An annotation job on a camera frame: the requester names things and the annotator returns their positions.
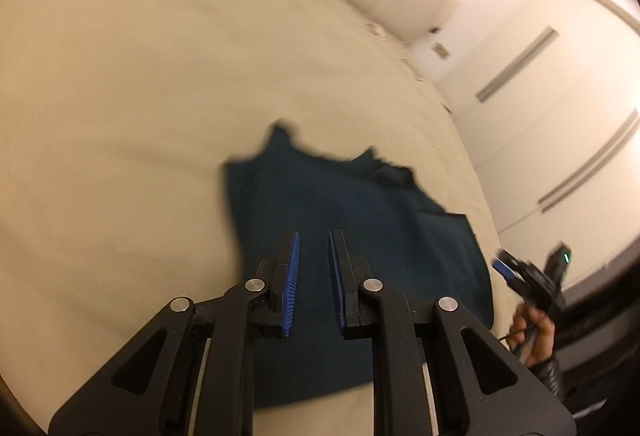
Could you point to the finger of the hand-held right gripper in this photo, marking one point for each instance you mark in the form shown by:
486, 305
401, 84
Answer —
507, 260
506, 277

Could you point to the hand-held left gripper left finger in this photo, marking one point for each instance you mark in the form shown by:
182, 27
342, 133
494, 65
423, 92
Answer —
292, 281

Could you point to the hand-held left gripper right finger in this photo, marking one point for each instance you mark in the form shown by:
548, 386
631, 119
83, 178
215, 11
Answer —
336, 281

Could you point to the dark teal sweater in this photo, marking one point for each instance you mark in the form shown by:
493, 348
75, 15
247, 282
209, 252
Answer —
310, 196

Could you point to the person's right forearm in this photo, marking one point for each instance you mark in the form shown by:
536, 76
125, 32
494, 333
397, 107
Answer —
552, 373

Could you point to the person's right hand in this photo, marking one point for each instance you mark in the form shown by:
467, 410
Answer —
542, 331

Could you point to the white wardrobe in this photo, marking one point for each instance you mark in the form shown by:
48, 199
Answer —
575, 90

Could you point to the bed with beige sheet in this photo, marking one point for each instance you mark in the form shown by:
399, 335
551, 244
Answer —
125, 115

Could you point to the grey wall socket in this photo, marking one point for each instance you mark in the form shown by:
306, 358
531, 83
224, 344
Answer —
441, 50

